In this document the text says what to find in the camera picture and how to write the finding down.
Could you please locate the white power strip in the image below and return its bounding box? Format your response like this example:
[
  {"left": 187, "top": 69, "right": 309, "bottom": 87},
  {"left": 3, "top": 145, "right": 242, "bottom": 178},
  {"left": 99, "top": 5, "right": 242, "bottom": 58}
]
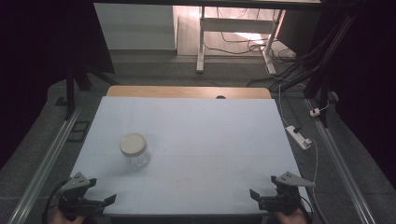
[{"left": 285, "top": 124, "right": 313, "bottom": 151}]

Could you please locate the white table sheet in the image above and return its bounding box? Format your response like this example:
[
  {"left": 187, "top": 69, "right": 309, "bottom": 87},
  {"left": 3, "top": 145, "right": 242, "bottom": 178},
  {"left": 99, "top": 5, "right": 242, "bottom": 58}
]
[{"left": 68, "top": 95, "right": 312, "bottom": 217}]

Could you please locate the white desk frame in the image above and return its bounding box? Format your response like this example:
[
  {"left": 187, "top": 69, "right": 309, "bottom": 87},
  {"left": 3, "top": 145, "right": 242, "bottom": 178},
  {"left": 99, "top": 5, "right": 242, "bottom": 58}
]
[{"left": 195, "top": 6, "right": 286, "bottom": 76}]

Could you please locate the person's left hand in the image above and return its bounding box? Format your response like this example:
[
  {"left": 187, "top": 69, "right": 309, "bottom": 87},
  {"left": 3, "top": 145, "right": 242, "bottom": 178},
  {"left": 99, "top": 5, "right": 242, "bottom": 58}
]
[{"left": 49, "top": 207, "right": 86, "bottom": 224}]

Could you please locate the cream round jar lid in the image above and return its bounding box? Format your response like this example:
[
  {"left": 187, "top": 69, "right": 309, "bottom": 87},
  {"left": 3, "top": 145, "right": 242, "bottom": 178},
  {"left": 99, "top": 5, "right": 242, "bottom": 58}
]
[{"left": 119, "top": 133, "right": 148, "bottom": 158}]

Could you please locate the dark curtain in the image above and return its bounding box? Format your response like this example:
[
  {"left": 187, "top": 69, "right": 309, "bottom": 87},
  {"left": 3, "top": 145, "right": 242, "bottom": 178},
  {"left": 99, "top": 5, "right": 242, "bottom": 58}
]
[
  {"left": 311, "top": 0, "right": 396, "bottom": 189},
  {"left": 0, "top": 0, "right": 116, "bottom": 171}
]

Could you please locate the clear glass jar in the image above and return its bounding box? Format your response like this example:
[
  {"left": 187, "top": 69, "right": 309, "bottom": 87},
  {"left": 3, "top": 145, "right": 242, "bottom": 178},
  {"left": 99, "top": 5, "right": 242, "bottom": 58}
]
[{"left": 125, "top": 143, "right": 151, "bottom": 172}]

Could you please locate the wooden table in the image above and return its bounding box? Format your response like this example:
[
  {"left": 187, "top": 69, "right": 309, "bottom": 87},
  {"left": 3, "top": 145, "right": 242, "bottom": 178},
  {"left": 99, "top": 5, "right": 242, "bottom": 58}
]
[{"left": 106, "top": 85, "right": 273, "bottom": 100}]

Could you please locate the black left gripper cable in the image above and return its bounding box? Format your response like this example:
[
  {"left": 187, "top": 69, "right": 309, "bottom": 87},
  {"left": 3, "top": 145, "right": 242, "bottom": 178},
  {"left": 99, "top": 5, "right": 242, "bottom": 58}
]
[{"left": 41, "top": 179, "right": 69, "bottom": 224}]

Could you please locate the aluminium floor rail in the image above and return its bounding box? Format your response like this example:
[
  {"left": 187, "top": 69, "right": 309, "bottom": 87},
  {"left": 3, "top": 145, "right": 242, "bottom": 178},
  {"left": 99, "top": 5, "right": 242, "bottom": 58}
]
[
  {"left": 7, "top": 104, "right": 84, "bottom": 224},
  {"left": 305, "top": 98, "right": 377, "bottom": 224}
]

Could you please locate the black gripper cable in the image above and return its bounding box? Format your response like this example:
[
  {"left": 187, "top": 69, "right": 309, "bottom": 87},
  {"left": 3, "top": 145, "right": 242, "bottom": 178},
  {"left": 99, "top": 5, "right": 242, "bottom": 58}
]
[
  {"left": 41, "top": 179, "right": 69, "bottom": 224},
  {"left": 298, "top": 195, "right": 315, "bottom": 224}
]

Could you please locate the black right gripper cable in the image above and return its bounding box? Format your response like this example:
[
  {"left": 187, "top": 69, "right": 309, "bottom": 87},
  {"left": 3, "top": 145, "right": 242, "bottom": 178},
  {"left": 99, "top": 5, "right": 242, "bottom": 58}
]
[{"left": 298, "top": 195, "right": 315, "bottom": 224}]

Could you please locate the person's right hand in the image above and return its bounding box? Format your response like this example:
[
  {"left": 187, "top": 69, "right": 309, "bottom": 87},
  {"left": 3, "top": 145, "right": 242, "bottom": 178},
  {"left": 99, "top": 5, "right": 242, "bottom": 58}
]
[{"left": 274, "top": 207, "right": 309, "bottom": 224}]

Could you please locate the bundle of black cables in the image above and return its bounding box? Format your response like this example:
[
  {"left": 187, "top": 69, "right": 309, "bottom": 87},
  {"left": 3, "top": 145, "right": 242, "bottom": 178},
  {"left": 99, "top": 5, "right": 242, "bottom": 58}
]
[{"left": 246, "top": 12, "right": 359, "bottom": 93}]

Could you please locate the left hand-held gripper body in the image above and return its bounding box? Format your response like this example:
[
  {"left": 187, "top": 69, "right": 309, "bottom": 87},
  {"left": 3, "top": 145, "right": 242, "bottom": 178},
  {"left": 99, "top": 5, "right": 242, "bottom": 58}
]
[{"left": 57, "top": 172, "right": 106, "bottom": 217}]

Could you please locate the black metal stand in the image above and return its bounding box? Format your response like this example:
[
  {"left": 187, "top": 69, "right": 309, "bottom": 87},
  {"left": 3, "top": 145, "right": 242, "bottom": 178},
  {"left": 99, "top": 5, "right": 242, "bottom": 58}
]
[
  {"left": 302, "top": 69, "right": 332, "bottom": 129},
  {"left": 63, "top": 60, "right": 120, "bottom": 121}
]

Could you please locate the white power cable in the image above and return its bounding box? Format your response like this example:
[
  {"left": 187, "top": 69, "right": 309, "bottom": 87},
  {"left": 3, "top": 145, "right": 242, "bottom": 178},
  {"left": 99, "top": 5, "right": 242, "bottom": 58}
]
[{"left": 277, "top": 84, "right": 331, "bottom": 224}]

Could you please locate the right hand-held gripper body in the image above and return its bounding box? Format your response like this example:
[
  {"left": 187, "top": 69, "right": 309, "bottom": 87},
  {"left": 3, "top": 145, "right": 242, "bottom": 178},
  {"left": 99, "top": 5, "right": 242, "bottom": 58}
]
[{"left": 257, "top": 171, "right": 316, "bottom": 217}]

